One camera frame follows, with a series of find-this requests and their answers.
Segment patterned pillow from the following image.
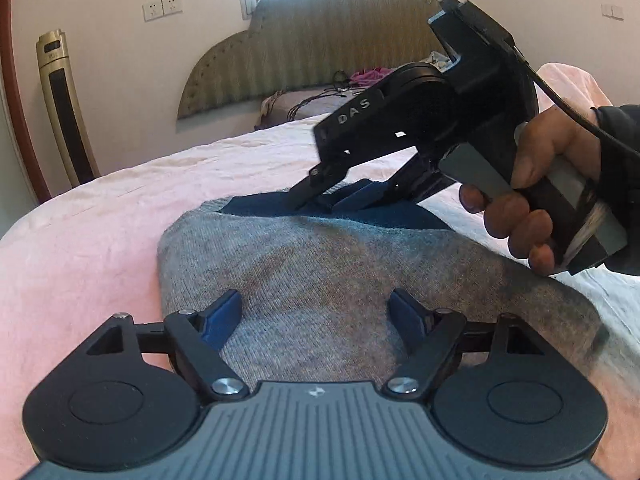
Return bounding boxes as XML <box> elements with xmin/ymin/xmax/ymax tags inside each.
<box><xmin>255</xmin><ymin>87</ymin><xmax>362</xmax><ymax>130</ymax></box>

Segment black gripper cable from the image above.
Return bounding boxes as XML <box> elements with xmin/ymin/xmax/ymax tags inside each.
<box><xmin>499</xmin><ymin>39</ymin><xmax>640</xmax><ymax>162</ymax></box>

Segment olive upholstered headboard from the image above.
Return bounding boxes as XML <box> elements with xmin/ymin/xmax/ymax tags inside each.
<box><xmin>177</xmin><ymin>0</ymin><xmax>443</xmax><ymax>120</ymax></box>

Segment grey navy knit sweater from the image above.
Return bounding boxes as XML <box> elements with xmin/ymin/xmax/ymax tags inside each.
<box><xmin>157</xmin><ymin>193</ymin><xmax>608</xmax><ymax>384</ymax></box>

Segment magenta garment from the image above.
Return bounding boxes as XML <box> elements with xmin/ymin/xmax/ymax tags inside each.
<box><xmin>349</xmin><ymin>67</ymin><xmax>393</xmax><ymax>88</ymax></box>

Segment brown wooden door frame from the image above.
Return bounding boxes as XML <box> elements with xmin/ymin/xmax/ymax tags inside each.
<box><xmin>0</xmin><ymin>0</ymin><xmax>52</xmax><ymax>205</ymax></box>

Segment black sleeve forearm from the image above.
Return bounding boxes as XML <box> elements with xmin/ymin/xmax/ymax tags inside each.
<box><xmin>594</xmin><ymin>104</ymin><xmax>639</xmax><ymax>276</ymax></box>

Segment white wall sockets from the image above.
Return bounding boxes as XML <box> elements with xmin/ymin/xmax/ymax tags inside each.
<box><xmin>142</xmin><ymin>0</ymin><xmax>182</xmax><ymax>23</ymax></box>

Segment right hand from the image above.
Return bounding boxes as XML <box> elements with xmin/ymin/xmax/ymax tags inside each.
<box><xmin>459</xmin><ymin>106</ymin><xmax>601</xmax><ymax>275</ymax></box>

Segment white wall switch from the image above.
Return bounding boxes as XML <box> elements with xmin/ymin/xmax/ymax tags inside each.
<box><xmin>601</xmin><ymin>3</ymin><xmax>624</xmax><ymax>21</ymax></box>

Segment pink bed sheet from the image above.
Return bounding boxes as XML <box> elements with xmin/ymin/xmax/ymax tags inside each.
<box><xmin>0</xmin><ymin>62</ymin><xmax>640</xmax><ymax>480</ymax></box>

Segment gold tower fan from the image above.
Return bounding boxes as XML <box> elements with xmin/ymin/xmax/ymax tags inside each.
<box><xmin>36</xmin><ymin>29</ymin><xmax>100</xmax><ymax>188</ymax></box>

